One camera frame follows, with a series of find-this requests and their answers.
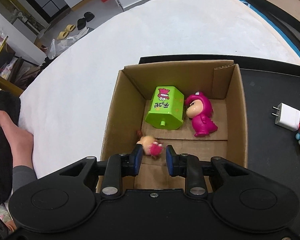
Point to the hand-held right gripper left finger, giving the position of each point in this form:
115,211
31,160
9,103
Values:
137,163

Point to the pair of black slippers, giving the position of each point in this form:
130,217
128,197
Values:
85,20

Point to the white charger plug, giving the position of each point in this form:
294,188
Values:
288,117

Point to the pair of yellow slippers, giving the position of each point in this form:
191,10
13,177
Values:
67,32

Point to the brown cardboard box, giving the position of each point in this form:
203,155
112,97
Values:
235,120

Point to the yellow framed shelf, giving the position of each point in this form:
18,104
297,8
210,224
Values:
0,62

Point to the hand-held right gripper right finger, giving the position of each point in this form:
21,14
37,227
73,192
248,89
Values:
171,165

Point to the pink dinosaur suit figurine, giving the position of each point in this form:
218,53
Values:
202,117

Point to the green toy box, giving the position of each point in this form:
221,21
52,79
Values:
165,110

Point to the black cloth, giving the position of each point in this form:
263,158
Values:
1,142

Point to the white plastic bag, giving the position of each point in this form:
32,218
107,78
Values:
62,45

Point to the brown haired doll figurine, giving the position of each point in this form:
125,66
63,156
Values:
151,147

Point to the black tray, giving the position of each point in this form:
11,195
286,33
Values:
270,150

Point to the person's left leg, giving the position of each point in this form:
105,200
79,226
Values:
17,142

